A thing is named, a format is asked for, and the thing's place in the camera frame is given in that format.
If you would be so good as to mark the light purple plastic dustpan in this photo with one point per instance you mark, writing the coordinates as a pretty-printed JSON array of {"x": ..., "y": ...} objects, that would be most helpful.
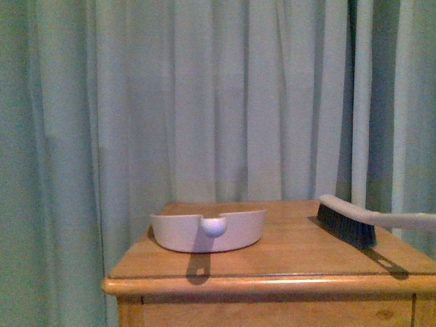
[{"x": 199, "y": 234}]

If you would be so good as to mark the white hand brush black bristles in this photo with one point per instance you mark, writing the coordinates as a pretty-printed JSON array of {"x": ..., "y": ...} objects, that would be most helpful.
[{"x": 356, "y": 225}]

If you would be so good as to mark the light green curtain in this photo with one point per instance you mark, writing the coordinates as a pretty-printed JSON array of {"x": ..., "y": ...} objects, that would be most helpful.
[{"x": 111, "y": 109}]

